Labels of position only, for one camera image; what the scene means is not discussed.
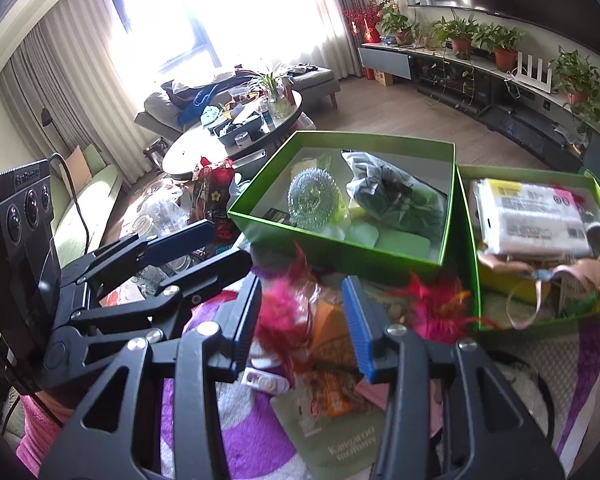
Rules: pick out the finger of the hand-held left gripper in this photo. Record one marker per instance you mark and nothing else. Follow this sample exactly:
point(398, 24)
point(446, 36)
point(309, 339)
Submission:
point(185, 237)
point(220, 270)

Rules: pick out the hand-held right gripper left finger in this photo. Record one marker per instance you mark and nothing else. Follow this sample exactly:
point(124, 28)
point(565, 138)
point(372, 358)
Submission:
point(242, 355)

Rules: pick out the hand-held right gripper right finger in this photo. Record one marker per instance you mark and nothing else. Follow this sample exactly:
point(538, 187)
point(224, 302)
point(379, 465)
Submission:
point(362, 330)

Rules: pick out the green cardboard box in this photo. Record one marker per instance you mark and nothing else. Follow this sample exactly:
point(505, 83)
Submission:
point(467, 250)
point(330, 255)

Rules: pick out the orange paper packet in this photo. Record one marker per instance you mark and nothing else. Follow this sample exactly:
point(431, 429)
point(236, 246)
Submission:
point(332, 325)

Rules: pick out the white hair clip near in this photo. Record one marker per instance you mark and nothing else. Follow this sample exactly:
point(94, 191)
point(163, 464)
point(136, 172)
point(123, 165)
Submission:
point(267, 382)

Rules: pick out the clear glass jar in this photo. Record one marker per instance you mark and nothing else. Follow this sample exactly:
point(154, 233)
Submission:
point(147, 225)

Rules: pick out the orange brown snack packet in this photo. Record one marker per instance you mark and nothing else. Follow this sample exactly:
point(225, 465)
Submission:
point(335, 390)

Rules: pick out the round coffee table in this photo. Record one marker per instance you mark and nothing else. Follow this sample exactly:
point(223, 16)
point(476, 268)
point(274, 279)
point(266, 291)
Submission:
point(195, 147)

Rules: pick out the green sofa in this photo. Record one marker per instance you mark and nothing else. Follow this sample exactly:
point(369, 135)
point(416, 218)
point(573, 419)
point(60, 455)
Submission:
point(95, 195)

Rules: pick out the purple grey printed blanket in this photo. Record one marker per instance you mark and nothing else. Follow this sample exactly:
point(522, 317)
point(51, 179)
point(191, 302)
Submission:
point(260, 450)

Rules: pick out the green sachet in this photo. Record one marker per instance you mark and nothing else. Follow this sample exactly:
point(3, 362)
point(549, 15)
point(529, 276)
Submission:
point(330, 445)

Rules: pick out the dark tray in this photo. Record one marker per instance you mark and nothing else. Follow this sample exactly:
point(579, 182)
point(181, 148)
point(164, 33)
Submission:
point(237, 130)

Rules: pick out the dark filled plastic bag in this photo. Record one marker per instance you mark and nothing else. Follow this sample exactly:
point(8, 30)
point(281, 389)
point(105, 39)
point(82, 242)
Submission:
point(395, 195)

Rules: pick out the pile of clothes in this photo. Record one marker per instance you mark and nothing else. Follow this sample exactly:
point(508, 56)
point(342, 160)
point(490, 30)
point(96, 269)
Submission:
point(205, 90)

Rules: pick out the spider plant in glass vase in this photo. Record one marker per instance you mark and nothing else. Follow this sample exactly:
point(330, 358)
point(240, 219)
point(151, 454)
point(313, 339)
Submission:
point(277, 95)

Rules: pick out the white tissue packet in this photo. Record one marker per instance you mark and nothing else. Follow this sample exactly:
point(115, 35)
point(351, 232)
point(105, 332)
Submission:
point(530, 215)

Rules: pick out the grey sofa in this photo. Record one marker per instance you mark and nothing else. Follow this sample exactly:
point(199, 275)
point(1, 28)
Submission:
point(315, 80)

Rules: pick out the grey curtain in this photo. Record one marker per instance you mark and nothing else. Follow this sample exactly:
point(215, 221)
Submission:
point(70, 60)
point(337, 15)

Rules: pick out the pink satin ribbon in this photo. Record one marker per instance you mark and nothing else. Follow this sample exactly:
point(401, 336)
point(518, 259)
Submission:
point(570, 272)

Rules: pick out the window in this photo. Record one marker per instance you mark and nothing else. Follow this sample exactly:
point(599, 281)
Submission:
point(205, 10)

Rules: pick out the long tv cabinet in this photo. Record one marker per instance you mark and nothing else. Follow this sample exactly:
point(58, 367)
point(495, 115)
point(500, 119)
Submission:
point(480, 95)

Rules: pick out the red flower vase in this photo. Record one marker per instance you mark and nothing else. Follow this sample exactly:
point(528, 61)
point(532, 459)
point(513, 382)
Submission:
point(367, 20)

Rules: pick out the white router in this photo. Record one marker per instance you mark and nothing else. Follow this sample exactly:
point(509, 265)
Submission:
point(532, 77)

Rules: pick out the row of potted plants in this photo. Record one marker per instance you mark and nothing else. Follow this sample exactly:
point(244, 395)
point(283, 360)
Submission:
point(500, 40)

